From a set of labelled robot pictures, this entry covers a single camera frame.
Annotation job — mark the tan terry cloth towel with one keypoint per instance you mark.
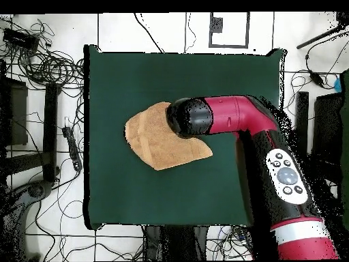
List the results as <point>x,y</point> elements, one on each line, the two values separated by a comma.
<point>155,139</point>

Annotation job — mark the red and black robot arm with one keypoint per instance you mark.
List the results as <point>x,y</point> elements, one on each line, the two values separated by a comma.
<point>245,122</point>

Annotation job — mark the dark green table cloth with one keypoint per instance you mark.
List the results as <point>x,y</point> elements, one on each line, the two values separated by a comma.
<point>122,191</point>

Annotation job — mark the black power strip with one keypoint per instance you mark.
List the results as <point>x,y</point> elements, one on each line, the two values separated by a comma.
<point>73,148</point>

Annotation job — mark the black metal stand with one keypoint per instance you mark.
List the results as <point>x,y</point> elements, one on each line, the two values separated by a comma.
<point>327,122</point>
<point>50,122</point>

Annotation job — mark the dark grey square tag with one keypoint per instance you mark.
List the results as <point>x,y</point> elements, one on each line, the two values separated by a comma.
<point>216,25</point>

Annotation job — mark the black power adapter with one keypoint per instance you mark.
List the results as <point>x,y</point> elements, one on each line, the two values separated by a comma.
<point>316,78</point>

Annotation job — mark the black tripod rod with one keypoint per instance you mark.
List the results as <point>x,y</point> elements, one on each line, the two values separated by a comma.
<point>313,40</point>

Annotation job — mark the small blue object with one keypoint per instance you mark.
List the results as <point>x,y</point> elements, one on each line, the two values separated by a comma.
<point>338,85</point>

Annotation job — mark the black electronics box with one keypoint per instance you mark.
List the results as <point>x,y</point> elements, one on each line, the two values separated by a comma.
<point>20,40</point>

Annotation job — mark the grey square frame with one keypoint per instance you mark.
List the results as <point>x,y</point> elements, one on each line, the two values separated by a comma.
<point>229,46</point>

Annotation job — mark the grey pedestal leg round foot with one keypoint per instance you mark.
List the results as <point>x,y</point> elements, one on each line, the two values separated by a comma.
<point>35,190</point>

